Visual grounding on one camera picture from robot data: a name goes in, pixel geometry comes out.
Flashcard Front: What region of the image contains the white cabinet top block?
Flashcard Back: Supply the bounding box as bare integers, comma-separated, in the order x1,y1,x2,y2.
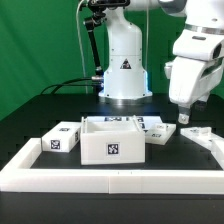
42,121,81,153

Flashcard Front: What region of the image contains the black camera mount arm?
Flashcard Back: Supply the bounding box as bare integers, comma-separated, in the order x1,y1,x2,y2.
83,0,131,78

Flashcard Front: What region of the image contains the black cable bundle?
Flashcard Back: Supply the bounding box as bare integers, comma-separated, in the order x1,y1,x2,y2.
40,76,105,96

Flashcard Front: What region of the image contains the white marker base plate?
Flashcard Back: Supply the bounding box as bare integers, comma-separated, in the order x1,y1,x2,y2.
87,116,162,131

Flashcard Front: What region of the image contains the white cabinet body box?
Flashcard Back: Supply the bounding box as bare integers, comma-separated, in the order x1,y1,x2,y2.
80,116,145,165

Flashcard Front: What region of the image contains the white workspace border frame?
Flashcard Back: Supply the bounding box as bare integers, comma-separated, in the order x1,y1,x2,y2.
0,138,224,195

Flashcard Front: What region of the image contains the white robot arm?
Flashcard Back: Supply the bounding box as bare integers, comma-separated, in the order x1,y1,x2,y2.
80,0,224,124

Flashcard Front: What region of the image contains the white hanging cable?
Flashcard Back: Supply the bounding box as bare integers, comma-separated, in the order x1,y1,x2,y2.
75,0,90,95

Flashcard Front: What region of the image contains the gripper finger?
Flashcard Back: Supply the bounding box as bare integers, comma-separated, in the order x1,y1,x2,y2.
178,107,190,124
195,100,207,112

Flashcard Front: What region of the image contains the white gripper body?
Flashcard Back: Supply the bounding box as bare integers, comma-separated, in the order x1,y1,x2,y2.
164,57,224,108

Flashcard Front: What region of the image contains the white cabinet door panel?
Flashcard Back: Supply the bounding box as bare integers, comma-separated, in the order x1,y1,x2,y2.
145,123,176,145

